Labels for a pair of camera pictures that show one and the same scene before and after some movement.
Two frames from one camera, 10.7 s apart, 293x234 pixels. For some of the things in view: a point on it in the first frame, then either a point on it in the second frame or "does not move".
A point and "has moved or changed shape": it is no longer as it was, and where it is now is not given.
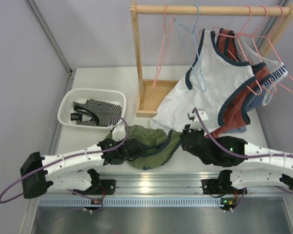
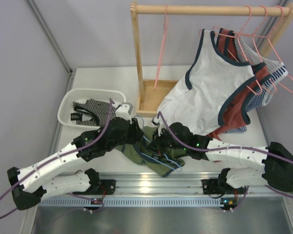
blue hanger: x=192 y=32 to x=166 y=157
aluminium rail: x=167 y=184 does not move
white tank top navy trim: x=212 y=74 does not move
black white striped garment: x=95 y=113 does not move
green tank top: x=158 y=146 has moved or changed shape
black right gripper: x=187 y=128 to x=156 y=145
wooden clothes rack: x=151 y=94 does not move
